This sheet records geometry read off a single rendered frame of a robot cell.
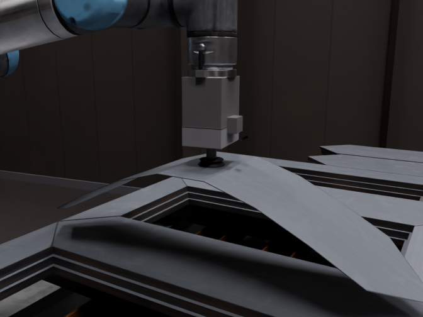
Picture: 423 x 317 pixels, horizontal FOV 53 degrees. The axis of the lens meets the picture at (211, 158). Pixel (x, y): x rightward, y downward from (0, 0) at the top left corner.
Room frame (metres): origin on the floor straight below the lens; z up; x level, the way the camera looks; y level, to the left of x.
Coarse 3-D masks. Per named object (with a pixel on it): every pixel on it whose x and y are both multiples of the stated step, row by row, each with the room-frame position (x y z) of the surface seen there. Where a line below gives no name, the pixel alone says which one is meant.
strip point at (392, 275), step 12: (384, 252) 0.56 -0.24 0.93; (396, 252) 0.57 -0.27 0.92; (384, 264) 0.53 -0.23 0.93; (396, 264) 0.54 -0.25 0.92; (408, 264) 0.56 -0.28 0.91; (372, 276) 0.49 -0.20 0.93; (384, 276) 0.50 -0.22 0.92; (396, 276) 0.51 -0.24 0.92; (408, 276) 0.53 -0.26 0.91; (372, 288) 0.46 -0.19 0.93; (384, 288) 0.47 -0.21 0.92; (396, 288) 0.49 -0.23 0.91; (408, 288) 0.50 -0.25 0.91; (420, 288) 0.51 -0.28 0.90; (420, 300) 0.49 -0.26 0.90
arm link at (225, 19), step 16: (176, 0) 0.64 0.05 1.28; (192, 0) 0.63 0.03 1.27; (208, 0) 0.63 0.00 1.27; (224, 0) 0.63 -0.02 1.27; (176, 16) 0.65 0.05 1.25; (192, 16) 0.64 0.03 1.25; (208, 16) 0.63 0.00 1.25; (224, 16) 0.63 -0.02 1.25; (192, 32) 0.64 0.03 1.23; (208, 32) 0.63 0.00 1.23; (224, 32) 0.63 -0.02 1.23
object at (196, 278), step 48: (192, 192) 1.10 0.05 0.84; (384, 192) 1.16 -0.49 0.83; (96, 240) 0.75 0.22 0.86; (144, 240) 0.75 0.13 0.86; (192, 240) 0.75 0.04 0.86; (0, 288) 0.63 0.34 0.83; (96, 288) 0.66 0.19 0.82; (144, 288) 0.61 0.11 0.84; (192, 288) 0.58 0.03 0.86; (240, 288) 0.58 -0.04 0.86; (288, 288) 0.58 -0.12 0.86; (336, 288) 0.58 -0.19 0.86
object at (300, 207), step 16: (288, 192) 0.61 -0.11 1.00; (304, 192) 0.63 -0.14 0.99; (320, 192) 0.65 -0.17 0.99; (256, 208) 0.53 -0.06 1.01; (272, 208) 0.54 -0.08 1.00; (288, 208) 0.56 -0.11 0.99; (304, 208) 0.58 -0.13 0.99; (320, 208) 0.60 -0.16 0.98; (336, 208) 0.62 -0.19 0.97; (288, 224) 0.52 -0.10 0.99; (304, 224) 0.54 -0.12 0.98; (320, 224) 0.55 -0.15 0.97; (304, 240) 0.50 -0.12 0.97
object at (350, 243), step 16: (336, 224) 0.57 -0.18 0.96; (352, 224) 0.60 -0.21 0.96; (368, 224) 0.62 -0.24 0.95; (320, 240) 0.51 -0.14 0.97; (336, 240) 0.53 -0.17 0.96; (352, 240) 0.55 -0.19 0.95; (368, 240) 0.57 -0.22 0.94; (384, 240) 0.59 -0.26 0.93; (336, 256) 0.49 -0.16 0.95; (352, 256) 0.51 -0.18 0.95; (368, 256) 0.53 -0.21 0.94; (352, 272) 0.48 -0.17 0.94; (368, 272) 0.49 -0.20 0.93
